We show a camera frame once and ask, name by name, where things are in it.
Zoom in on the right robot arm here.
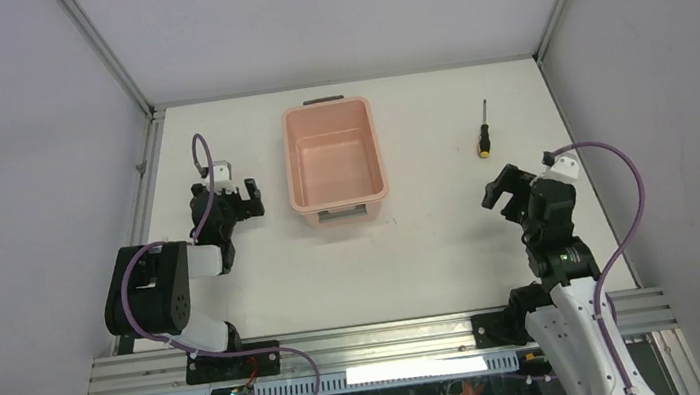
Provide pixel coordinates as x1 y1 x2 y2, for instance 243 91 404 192
482 156 656 395

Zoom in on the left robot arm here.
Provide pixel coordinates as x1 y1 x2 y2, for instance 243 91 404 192
104 178 265 380

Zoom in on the black yellow screwdriver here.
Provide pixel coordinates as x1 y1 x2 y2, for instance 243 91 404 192
477 99 492 159

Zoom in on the pink plastic bin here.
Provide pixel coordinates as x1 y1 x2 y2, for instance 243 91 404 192
281 95 389 229

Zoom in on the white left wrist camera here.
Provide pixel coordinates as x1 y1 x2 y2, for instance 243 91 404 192
200 160 238 195

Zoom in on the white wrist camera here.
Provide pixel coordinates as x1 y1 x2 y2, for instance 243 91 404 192
541 152 581 185
200 160 238 195

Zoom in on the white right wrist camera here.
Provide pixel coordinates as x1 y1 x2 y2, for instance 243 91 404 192
541 152 581 185

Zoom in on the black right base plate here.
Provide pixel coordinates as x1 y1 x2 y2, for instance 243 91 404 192
470 308 533 350

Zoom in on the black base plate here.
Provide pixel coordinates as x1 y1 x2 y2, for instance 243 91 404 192
470 308 533 350
185 340 281 386

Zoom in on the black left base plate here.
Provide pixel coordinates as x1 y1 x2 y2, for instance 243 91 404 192
185 340 281 386

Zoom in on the aluminium frame rail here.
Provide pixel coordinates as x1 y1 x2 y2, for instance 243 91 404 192
81 286 680 395

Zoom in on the white slotted cable duct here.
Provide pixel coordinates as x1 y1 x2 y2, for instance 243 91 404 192
165 350 521 395

